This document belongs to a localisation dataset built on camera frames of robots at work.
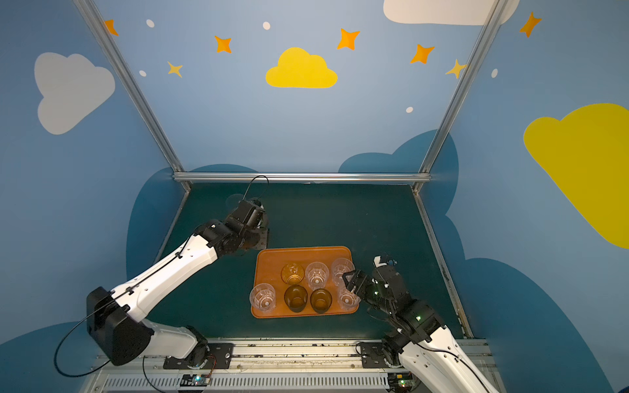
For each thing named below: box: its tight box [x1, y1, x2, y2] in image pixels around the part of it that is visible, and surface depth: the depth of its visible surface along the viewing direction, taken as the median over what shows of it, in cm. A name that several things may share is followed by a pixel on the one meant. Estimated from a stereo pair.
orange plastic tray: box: [251, 245, 360, 319], surface depth 87 cm
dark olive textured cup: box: [283, 284, 309, 313], surface depth 83 cm
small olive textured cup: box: [309, 288, 333, 315], surface depth 82 cm
